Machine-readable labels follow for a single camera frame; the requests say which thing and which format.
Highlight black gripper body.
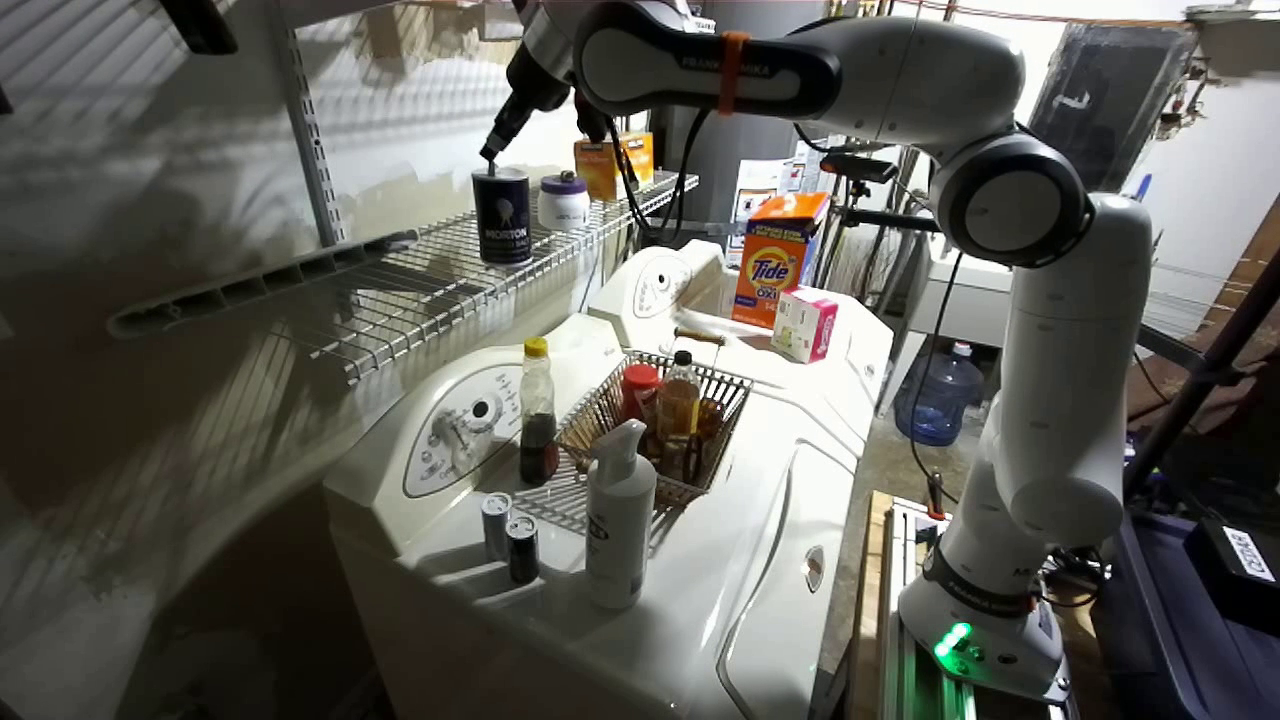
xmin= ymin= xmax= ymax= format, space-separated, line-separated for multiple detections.
xmin=501 ymin=37 xmax=575 ymax=128

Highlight black and white lidded container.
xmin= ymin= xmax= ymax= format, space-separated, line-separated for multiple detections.
xmin=468 ymin=159 xmax=536 ymax=269

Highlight white jar with dark lid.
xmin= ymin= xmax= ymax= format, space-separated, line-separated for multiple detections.
xmin=536 ymin=168 xmax=594 ymax=234

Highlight orange box on shelf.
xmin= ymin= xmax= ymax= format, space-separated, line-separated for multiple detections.
xmin=573 ymin=128 xmax=661 ymax=209

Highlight white slotted shelf upright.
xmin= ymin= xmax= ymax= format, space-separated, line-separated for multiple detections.
xmin=255 ymin=0 xmax=350 ymax=251

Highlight dark sauce bottle yellow cap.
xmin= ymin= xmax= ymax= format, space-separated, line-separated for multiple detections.
xmin=517 ymin=331 xmax=562 ymax=493

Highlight red lidded jar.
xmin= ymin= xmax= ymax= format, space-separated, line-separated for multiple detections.
xmin=617 ymin=359 xmax=668 ymax=429

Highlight orange Tide detergent box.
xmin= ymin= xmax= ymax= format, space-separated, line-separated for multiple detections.
xmin=729 ymin=190 xmax=830 ymax=331

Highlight amber bottle with black cap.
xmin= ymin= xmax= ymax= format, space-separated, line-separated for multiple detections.
xmin=650 ymin=349 xmax=708 ymax=487

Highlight pink and white small box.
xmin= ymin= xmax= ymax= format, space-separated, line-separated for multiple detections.
xmin=773 ymin=287 xmax=843 ymax=370

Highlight small can with white label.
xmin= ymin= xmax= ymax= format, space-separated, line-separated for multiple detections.
xmin=474 ymin=493 xmax=519 ymax=565

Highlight white spray bottle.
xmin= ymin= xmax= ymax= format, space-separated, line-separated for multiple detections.
xmin=584 ymin=417 xmax=662 ymax=615

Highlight white dryer with control panel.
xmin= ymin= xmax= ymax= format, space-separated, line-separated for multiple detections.
xmin=584 ymin=237 xmax=901 ymax=445

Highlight small dark can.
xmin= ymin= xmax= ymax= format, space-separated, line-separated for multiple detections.
xmin=501 ymin=514 xmax=543 ymax=587

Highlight white washer with round dial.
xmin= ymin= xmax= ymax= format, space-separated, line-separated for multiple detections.
xmin=318 ymin=311 xmax=874 ymax=720

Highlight blue water jug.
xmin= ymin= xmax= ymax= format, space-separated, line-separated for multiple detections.
xmin=891 ymin=341 xmax=991 ymax=454

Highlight black trash bin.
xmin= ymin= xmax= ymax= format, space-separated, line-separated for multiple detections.
xmin=1027 ymin=20 xmax=1199 ymax=194

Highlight wooden robot platform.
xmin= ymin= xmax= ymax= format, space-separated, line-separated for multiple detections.
xmin=843 ymin=487 xmax=940 ymax=720

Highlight black diagonal pole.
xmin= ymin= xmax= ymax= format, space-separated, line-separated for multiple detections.
xmin=1125 ymin=251 xmax=1280 ymax=503

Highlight dark blue storage bin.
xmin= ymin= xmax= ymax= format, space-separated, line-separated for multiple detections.
xmin=1105 ymin=503 xmax=1280 ymax=720

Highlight black device with white label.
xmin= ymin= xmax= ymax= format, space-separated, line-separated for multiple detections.
xmin=1181 ymin=517 xmax=1280 ymax=641

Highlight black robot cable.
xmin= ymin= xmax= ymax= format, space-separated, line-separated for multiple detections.
xmin=605 ymin=108 xmax=710 ymax=251

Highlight white wire shelf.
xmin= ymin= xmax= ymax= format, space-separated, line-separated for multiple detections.
xmin=103 ymin=168 xmax=686 ymax=389

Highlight wire mesh basket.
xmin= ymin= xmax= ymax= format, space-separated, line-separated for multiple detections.
xmin=513 ymin=349 xmax=760 ymax=556

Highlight black camera tripod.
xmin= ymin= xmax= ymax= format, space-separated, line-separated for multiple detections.
xmin=815 ymin=148 xmax=991 ymax=411

